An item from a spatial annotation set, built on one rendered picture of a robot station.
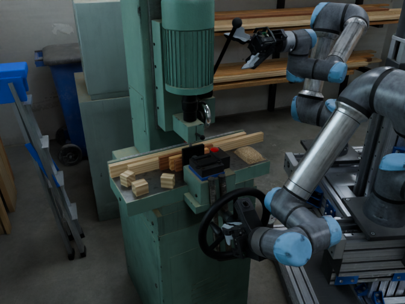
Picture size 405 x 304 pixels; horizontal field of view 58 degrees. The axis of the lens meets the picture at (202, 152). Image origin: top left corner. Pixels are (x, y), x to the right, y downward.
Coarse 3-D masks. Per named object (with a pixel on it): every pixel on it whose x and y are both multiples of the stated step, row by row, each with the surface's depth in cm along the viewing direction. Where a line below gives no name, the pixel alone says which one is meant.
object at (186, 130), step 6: (174, 114) 145; (180, 114) 145; (174, 120) 144; (180, 120) 140; (198, 120) 140; (174, 126) 146; (180, 126) 140; (186, 126) 135; (192, 126) 135; (198, 126) 137; (180, 132) 142; (186, 132) 136; (192, 132) 136; (198, 132) 138; (186, 138) 138; (192, 138) 138; (198, 138) 139
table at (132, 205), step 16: (240, 160) 147; (144, 176) 136; (160, 176) 136; (176, 176) 136; (240, 176) 142; (256, 176) 146; (128, 192) 127; (160, 192) 127; (176, 192) 130; (128, 208) 123; (144, 208) 126; (192, 208) 127; (208, 208) 127
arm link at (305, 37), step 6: (294, 30) 134; (300, 30) 134; (306, 30) 135; (312, 30) 136; (300, 36) 132; (306, 36) 134; (312, 36) 135; (300, 42) 133; (306, 42) 134; (312, 42) 135; (294, 48) 133; (300, 48) 135; (306, 48) 135; (300, 54) 136
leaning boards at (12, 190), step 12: (0, 144) 261; (0, 156) 256; (0, 168) 250; (0, 180) 249; (12, 180) 276; (0, 192) 280; (12, 192) 267; (0, 204) 231; (12, 204) 260; (0, 216) 234; (0, 228) 239
